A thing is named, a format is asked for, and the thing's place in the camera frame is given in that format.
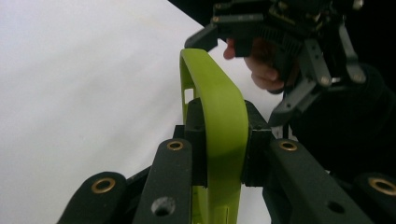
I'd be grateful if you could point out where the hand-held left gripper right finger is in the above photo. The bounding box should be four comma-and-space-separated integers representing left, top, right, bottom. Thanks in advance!
242, 99, 276, 189

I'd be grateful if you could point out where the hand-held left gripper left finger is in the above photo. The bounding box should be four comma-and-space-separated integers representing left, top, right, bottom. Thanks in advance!
172, 97, 208, 189

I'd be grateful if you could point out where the green cartoon phone case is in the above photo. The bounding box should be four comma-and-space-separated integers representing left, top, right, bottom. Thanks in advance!
178, 48, 250, 224

